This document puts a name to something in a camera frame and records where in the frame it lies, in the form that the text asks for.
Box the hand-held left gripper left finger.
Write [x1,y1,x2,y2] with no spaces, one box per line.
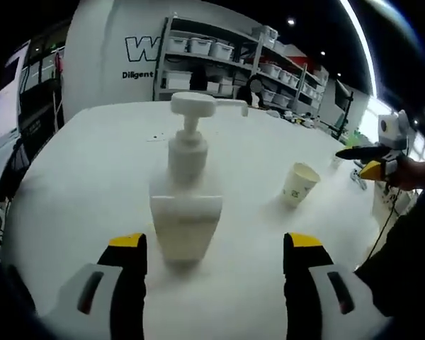
[55,232,149,340]

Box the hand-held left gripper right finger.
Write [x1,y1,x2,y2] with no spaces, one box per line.
[282,232,378,340]

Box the white paper cup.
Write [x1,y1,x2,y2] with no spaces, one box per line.
[280,161,322,209]

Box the white pump bottle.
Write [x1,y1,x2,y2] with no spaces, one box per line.
[149,91,250,266]

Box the person's right hand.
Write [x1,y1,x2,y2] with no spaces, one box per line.
[392,154,425,191]

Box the green plastic item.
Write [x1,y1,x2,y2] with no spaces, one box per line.
[350,131,371,148]

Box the small metal tool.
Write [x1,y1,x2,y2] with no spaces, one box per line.
[349,168,368,189]

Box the black stand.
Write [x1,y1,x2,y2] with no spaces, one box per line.
[334,89,356,140]

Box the ceiling light strip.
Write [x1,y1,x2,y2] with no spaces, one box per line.
[339,0,379,101]

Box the grey metal shelf rack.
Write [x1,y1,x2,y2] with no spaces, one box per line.
[151,14,329,115]

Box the row of white storage bins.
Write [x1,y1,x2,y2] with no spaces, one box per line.
[166,23,327,108]

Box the computer monitor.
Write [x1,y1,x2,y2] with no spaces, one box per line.
[0,39,32,159]

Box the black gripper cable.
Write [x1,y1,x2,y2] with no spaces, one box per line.
[365,182,400,264]

